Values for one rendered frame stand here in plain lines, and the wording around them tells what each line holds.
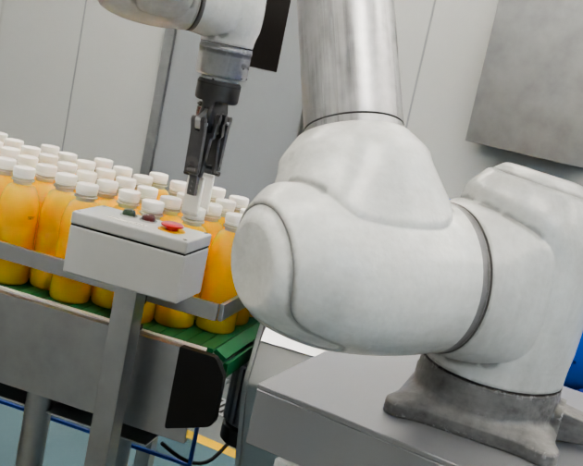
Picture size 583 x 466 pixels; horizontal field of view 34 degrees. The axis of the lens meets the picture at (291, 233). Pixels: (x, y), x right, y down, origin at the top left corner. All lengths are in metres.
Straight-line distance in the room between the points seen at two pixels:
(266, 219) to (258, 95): 4.74
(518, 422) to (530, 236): 0.20
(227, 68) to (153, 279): 0.38
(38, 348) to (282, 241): 0.97
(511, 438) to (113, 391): 0.78
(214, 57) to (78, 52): 4.81
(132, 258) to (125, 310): 0.10
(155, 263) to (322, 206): 0.67
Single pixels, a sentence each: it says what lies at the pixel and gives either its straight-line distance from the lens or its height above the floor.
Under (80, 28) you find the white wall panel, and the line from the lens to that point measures 6.39.
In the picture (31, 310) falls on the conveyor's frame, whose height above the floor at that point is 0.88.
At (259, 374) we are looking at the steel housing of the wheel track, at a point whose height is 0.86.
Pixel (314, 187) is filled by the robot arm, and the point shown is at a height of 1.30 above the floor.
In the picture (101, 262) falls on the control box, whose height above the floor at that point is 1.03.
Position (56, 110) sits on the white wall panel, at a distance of 6.49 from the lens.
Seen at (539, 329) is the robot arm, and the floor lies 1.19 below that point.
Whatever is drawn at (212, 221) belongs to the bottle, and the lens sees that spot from 1.73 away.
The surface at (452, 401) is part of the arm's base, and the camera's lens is 1.01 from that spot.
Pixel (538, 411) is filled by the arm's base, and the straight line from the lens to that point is 1.02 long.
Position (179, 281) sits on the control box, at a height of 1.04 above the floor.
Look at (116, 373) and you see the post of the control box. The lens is 1.58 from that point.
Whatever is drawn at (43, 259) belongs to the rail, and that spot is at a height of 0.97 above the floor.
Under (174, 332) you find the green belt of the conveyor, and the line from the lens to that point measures 1.67.
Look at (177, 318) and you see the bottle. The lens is 1.68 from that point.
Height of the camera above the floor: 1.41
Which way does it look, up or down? 11 degrees down
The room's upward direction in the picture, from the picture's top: 12 degrees clockwise
